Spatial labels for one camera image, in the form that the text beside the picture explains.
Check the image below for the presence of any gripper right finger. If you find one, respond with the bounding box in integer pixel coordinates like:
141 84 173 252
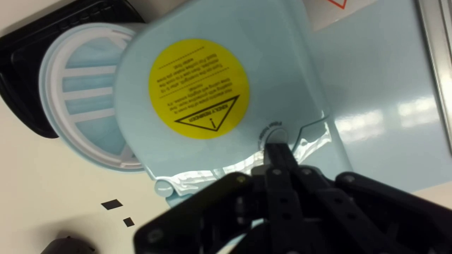
279 143 452 254

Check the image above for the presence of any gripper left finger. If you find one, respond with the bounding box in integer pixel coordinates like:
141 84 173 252
134 143 305 254

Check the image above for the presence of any light blue lid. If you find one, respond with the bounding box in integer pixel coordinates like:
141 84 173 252
114 0 334 198

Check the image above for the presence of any light blue toaster oven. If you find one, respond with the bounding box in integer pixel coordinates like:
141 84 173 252
114 0 452 212

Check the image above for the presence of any dark rounded object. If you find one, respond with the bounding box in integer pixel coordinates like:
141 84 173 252
40 236 96 254

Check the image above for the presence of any light blue round slotted tray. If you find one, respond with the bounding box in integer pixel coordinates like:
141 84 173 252
39 23 146 173

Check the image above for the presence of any black plastic tray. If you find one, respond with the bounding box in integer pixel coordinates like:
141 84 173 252
0 0 146 139

